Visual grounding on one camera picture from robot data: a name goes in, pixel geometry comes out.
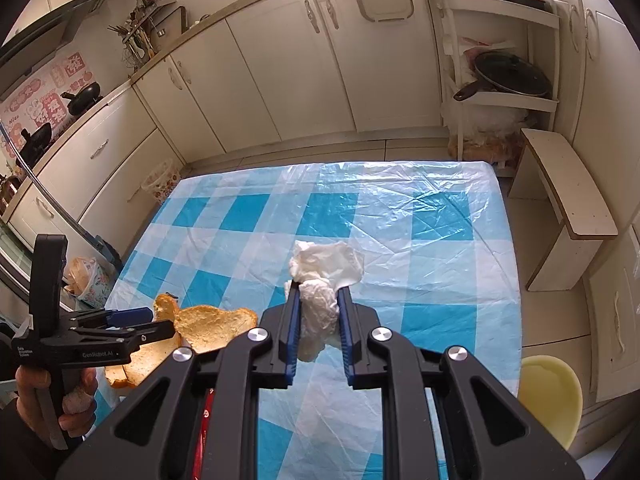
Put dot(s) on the floral wastebasket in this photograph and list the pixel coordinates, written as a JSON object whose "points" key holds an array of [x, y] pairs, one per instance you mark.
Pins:
{"points": [[162, 180]]}

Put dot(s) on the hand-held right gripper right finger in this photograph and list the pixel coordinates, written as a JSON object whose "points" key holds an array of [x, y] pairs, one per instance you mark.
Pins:
{"points": [[346, 330]]}

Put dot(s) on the utensil rack with utensils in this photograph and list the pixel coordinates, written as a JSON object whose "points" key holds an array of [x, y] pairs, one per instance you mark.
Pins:
{"points": [[135, 30]]}

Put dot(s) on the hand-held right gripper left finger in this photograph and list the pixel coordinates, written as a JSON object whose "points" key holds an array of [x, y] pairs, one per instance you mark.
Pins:
{"points": [[292, 330]]}

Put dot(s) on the black wok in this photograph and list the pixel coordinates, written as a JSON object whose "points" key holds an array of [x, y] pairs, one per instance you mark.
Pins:
{"points": [[82, 97]]}

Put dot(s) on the range hood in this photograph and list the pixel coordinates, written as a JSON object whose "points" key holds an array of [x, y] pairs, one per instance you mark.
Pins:
{"points": [[50, 25]]}

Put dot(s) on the pink white plastic bag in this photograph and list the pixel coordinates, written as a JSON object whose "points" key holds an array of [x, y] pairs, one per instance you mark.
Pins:
{"points": [[480, 45]]}

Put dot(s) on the cream wooden step stool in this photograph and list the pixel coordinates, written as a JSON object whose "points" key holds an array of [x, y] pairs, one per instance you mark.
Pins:
{"points": [[565, 185]]}

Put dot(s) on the pink wall stickers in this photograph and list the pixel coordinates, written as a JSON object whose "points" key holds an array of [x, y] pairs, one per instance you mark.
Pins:
{"points": [[55, 87]]}

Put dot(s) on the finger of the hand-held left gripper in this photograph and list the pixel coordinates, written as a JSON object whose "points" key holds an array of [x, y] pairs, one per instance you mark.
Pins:
{"points": [[150, 332], [131, 315]]}

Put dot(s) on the black lidded frying pan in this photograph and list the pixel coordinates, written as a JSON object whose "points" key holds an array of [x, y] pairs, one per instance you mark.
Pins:
{"points": [[505, 77]]}

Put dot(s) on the red plastic item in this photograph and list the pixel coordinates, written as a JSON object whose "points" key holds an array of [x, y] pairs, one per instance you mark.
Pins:
{"points": [[205, 410]]}

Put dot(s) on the white shelf trolley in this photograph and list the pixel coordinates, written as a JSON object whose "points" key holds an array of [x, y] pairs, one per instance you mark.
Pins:
{"points": [[500, 7]]}

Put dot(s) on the blue checked tablecloth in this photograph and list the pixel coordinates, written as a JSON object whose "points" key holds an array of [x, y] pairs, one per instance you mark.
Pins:
{"points": [[400, 210]]}

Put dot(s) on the person's left forearm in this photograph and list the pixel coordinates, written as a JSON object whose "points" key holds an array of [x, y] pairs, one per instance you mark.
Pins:
{"points": [[20, 452]]}

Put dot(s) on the white tissue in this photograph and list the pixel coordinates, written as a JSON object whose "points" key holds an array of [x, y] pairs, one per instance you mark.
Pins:
{"points": [[325, 265]]}

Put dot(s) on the toasted bread slice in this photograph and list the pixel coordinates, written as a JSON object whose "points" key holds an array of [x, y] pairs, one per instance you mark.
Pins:
{"points": [[215, 327]]}

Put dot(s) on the person's left hand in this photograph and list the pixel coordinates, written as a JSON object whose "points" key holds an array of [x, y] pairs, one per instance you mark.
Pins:
{"points": [[75, 402]]}

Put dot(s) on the blue dustpan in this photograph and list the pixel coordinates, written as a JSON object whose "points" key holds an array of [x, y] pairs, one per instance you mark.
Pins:
{"points": [[106, 251]]}

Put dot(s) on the black cooking pot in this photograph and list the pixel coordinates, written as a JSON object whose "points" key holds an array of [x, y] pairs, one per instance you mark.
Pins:
{"points": [[35, 141]]}

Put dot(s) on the crumpled white plastic bags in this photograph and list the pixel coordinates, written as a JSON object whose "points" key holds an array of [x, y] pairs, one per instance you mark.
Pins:
{"points": [[492, 119]]}

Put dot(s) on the floral plastic bag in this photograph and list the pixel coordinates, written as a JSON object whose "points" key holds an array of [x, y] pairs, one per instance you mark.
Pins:
{"points": [[86, 280]]}

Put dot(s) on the cream kitchen base cabinet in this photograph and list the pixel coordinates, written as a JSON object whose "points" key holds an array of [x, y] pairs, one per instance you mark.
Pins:
{"points": [[300, 60], [605, 85], [100, 160]]}

